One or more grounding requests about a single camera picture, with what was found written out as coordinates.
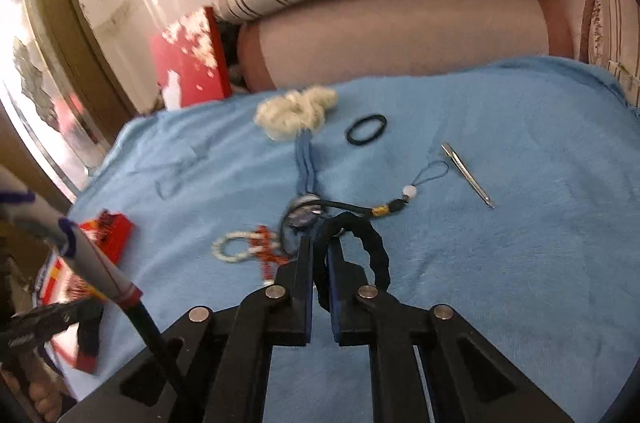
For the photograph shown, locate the white pearl bracelet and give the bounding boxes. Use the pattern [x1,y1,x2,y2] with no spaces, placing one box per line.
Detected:
[210,229,262,265]

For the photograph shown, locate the red bead bracelet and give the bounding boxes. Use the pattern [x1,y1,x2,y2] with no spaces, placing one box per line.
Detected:
[249,225,292,281]

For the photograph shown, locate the thick black wavy scrunchie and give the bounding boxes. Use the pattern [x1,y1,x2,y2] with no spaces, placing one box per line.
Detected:
[312,212,390,313]

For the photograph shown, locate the red jewelry tray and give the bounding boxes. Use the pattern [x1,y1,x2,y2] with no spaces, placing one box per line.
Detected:
[35,210,134,373]

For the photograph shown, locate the person's left hand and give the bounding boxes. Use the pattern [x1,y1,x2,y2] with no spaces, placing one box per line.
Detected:
[1,353,63,422]

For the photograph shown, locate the silver tweezers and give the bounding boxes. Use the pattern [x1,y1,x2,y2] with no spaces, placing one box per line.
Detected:
[442,143,495,209]

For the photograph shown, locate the blue bed cloth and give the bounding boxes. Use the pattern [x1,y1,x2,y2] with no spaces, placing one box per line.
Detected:
[70,57,639,422]

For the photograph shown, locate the cream fuzzy scrunchie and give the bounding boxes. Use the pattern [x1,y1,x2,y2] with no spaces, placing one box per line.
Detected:
[254,86,338,142]

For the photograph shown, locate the red floral gift box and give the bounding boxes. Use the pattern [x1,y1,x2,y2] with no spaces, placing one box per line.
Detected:
[150,6,232,110]

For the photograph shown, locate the pink sofa bolster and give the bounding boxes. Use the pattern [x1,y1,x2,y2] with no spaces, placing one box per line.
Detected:
[238,0,574,92]

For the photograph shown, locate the striped cushion at right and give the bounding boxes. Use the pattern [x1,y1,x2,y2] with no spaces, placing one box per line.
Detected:
[588,0,640,108]

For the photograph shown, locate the thin black hair tie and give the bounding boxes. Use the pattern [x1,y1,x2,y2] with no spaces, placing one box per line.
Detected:
[344,113,388,148]

